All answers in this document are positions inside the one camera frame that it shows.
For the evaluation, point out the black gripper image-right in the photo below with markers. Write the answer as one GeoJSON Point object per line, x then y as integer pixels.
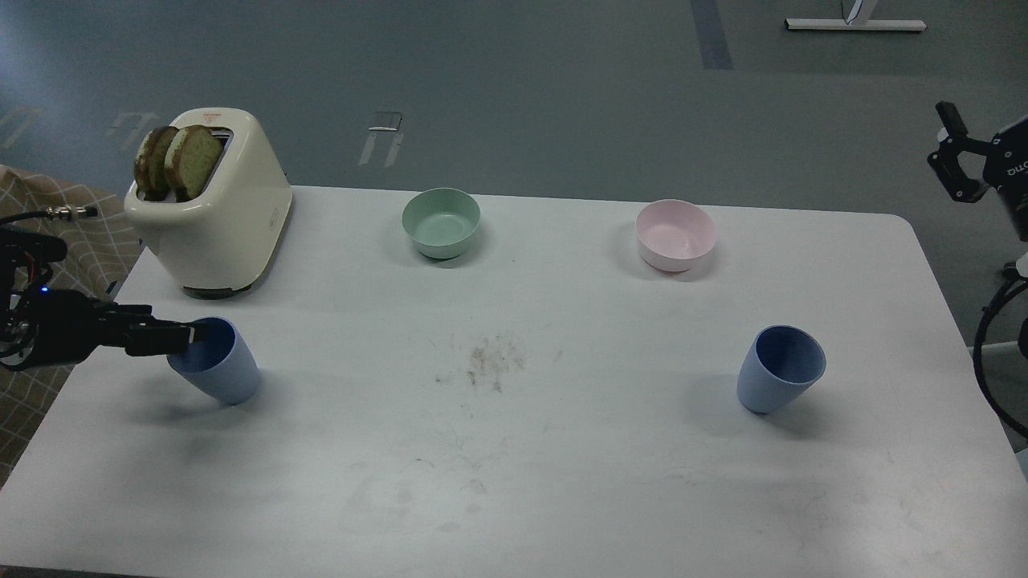
{"type": "Point", "coordinates": [1005, 168]}

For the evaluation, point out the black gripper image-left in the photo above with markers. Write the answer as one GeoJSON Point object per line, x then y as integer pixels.
{"type": "Point", "coordinates": [62, 327]}

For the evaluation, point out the blue cup from table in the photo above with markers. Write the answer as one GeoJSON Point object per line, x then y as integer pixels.
{"type": "Point", "coordinates": [221, 365]}
{"type": "Point", "coordinates": [782, 363]}

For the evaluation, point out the cream toaster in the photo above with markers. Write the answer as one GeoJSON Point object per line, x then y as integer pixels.
{"type": "Point", "coordinates": [222, 241]}

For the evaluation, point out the rear toast slice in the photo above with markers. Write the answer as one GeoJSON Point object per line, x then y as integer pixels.
{"type": "Point", "coordinates": [149, 164]}

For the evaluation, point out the toast slice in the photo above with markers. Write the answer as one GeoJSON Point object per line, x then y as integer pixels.
{"type": "Point", "coordinates": [190, 161]}
{"type": "Point", "coordinates": [149, 164]}

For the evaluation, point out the front toast slice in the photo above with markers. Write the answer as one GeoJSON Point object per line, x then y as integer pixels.
{"type": "Point", "coordinates": [190, 161]}

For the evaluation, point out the white stand base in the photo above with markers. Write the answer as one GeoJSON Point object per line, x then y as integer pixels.
{"type": "Point", "coordinates": [858, 18]}

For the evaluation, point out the pink bowl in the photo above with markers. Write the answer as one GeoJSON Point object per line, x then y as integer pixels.
{"type": "Point", "coordinates": [674, 236]}

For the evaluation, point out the green bowl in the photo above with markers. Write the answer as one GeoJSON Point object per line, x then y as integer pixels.
{"type": "Point", "coordinates": [442, 223]}

